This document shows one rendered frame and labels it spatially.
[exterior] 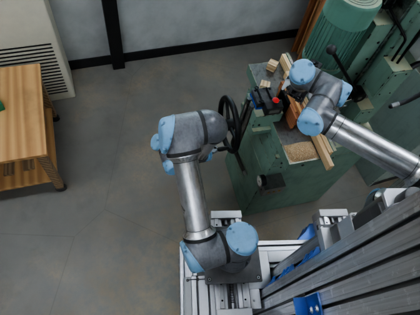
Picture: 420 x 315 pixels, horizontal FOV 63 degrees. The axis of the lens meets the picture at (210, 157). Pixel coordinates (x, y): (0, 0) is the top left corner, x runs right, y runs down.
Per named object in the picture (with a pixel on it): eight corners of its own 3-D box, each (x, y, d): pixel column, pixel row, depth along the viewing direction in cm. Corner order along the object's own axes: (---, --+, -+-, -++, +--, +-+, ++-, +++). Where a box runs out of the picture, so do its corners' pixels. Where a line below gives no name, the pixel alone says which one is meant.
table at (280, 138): (228, 74, 181) (230, 65, 176) (281, 67, 188) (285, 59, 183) (265, 175, 153) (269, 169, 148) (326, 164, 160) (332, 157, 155)
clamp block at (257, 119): (242, 104, 168) (246, 92, 160) (268, 100, 171) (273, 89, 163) (252, 129, 161) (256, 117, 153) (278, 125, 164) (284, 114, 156)
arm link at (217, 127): (232, 98, 113) (205, 142, 159) (200, 104, 110) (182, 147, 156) (242, 131, 110) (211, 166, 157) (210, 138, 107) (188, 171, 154)
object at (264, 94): (249, 94, 160) (252, 86, 155) (271, 91, 162) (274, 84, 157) (258, 117, 154) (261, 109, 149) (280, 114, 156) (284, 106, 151)
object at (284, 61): (279, 60, 182) (282, 54, 177) (282, 60, 182) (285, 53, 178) (324, 158, 154) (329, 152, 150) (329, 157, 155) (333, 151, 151)
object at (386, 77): (363, 82, 146) (383, 56, 133) (381, 80, 148) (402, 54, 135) (372, 98, 142) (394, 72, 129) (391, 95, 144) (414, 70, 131)
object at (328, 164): (282, 76, 176) (285, 70, 173) (286, 76, 177) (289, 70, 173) (326, 170, 151) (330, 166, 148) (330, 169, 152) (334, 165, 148)
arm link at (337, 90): (334, 120, 105) (301, 104, 107) (346, 97, 110) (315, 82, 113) (344, 104, 98) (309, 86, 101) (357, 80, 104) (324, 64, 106)
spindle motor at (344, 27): (295, 47, 145) (325, -23, 118) (332, 43, 149) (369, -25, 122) (310, 78, 137) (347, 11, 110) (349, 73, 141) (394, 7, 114)
